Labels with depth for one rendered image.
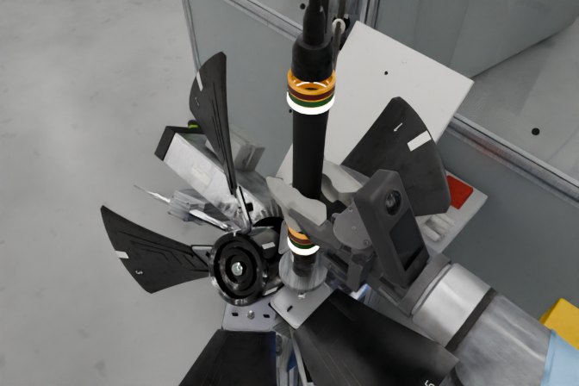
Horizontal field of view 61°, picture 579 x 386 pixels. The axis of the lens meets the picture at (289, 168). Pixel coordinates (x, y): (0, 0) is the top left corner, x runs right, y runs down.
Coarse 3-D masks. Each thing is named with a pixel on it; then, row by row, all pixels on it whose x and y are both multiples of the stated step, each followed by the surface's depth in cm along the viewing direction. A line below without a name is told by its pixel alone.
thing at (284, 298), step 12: (288, 288) 79; (324, 288) 80; (276, 300) 78; (288, 300) 78; (300, 300) 78; (312, 300) 79; (324, 300) 79; (288, 312) 77; (300, 312) 77; (312, 312) 77; (300, 324) 76
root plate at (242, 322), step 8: (256, 304) 85; (264, 304) 85; (232, 312) 84; (240, 312) 84; (256, 312) 85; (264, 312) 85; (272, 312) 86; (224, 320) 83; (232, 320) 84; (240, 320) 84; (248, 320) 85; (256, 320) 85; (264, 320) 86; (272, 320) 86; (224, 328) 84; (232, 328) 84; (240, 328) 85; (248, 328) 85; (256, 328) 86; (264, 328) 86
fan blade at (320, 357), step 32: (320, 320) 76; (352, 320) 76; (384, 320) 77; (320, 352) 74; (352, 352) 74; (384, 352) 74; (416, 352) 73; (448, 352) 73; (320, 384) 72; (352, 384) 72; (384, 384) 72; (416, 384) 71
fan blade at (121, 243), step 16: (112, 224) 96; (128, 224) 92; (112, 240) 99; (128, 240) 95; (144, 240) 92; (160, 240) 90; (176, 240) 87; (128, 256) 99; (144, 256) 96; (160, 256) 93; (176, 256) 91; (192, 256) 88; (160, 272) 99; (176, 272) 97; (192, 272) 94; (208, 272) 92; (144, 288) 105; (160, 288) 103
